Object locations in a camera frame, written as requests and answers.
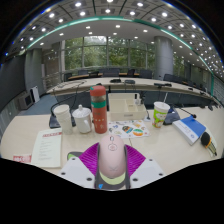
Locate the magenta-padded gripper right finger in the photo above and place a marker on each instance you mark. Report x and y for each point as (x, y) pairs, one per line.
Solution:
(148, 171)

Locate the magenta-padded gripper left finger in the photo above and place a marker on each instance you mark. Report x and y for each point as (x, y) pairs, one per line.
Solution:
(76, 172)

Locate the pink computer mouse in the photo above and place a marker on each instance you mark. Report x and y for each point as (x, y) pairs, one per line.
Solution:
(112, 156)

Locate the white printed paper sheet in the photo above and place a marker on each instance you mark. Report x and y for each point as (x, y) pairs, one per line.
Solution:
(47, 148)

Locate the colourful sticker sheet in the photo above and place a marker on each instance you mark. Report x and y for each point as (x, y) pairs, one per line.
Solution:
(130, 129)

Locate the white lidded ceramic mug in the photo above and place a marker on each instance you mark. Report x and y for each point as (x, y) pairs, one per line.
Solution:
(82, 120)

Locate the white ribbed paper cup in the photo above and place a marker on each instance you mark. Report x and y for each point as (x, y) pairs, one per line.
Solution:
(64, 120)

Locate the red and white leaflet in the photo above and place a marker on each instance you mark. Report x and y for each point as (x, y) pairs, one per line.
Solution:
(22, 158)

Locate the black conference microphone unit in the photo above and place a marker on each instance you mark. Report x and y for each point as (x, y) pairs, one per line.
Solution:
(172, 117)
(53, 121)

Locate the green-printed paper drink cup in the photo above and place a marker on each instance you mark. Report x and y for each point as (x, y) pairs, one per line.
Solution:
(160, 115)

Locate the blue and white box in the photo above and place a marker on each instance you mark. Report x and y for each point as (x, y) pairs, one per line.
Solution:
(190, 130)

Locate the red bottle with green band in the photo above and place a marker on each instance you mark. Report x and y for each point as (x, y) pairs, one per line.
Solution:
(99, 111)

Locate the black handheld microphone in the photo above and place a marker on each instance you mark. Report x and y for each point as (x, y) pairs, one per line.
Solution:
(206, 139)

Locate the beige cardboard box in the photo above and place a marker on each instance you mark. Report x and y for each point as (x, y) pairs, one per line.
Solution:
(126, 108)

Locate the white floor-standing appliance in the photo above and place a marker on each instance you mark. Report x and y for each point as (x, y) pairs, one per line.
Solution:
(35, 94)

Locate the dark office chairs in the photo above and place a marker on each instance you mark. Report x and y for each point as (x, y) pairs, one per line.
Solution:
(111, 72)

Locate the ceiling lights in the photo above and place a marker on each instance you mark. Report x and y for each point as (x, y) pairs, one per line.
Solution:
(78, 4)

